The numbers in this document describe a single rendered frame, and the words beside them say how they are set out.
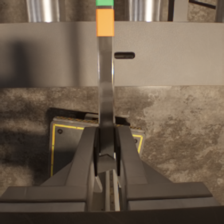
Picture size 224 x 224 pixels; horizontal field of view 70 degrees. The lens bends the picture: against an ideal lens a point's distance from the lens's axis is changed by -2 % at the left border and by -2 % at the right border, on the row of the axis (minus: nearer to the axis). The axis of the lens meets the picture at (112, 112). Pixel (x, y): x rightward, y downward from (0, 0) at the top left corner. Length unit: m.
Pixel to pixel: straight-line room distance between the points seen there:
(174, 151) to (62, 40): 1.63
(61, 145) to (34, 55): 1.07
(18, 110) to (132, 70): 1.49
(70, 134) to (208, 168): 1.48
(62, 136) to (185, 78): 1.07
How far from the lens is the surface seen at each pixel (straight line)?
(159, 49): 0.26
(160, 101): 1.53
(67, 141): 1.26
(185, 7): 0.71
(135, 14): 0.53
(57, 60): 0.25
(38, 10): 0.55
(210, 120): 1.80
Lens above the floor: 1.41
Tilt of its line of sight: 73 degrees down
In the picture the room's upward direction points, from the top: 174 degrees clockwise
